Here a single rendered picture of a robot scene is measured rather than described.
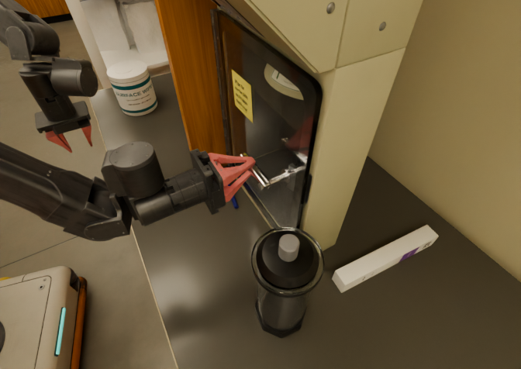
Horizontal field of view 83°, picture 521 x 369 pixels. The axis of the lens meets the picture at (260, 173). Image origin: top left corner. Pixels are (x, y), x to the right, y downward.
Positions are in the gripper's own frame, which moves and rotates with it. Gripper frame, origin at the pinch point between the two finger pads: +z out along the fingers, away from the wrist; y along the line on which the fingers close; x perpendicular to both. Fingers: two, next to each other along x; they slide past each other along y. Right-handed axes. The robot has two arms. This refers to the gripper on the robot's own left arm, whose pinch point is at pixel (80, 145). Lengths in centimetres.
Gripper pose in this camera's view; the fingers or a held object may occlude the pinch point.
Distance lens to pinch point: 83.1
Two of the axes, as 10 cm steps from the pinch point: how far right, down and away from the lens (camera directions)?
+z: -0.1, 6.9, 7.3
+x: -5.0, -6.3, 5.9
